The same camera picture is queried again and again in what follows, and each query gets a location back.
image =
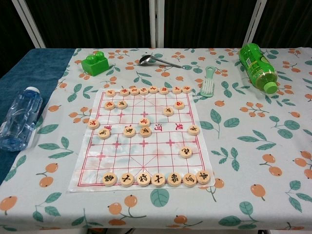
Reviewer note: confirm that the green toy building block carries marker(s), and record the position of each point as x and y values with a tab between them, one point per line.
95	64

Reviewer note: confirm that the floral print tablecloth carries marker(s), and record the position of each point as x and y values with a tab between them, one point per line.
243	146

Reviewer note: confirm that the white chess board sheet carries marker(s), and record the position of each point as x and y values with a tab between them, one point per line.
146	156

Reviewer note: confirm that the wooden chess piece red character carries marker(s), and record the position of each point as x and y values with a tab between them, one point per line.
179	105
109	105
144	122
134	91
143	90
124	91
177	90
164	90
111	92
153	89
186	89
93	123

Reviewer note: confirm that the white metal frame post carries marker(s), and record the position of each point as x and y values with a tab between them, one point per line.
254	24
29	24
156	24

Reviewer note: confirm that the wooden chess piece black character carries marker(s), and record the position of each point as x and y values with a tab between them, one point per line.
186	152
127	180
174	180
158	180
168	111
189	180
129	131
143	180
109	179
145	131
193	130
203	177
103	133
121	104

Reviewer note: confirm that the metal spoon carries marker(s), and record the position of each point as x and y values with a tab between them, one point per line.
147	59

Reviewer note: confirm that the clear plastic water bottle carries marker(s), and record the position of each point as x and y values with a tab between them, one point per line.
19	117

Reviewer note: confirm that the black curtain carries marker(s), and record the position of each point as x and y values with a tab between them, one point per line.
97	22

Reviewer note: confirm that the blue velvet cloth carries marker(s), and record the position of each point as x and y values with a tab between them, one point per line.
36	63

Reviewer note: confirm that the light green brush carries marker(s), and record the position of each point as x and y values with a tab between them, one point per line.
208	84

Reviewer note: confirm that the green plastic drink bottle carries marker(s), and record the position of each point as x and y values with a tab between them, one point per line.
258	65

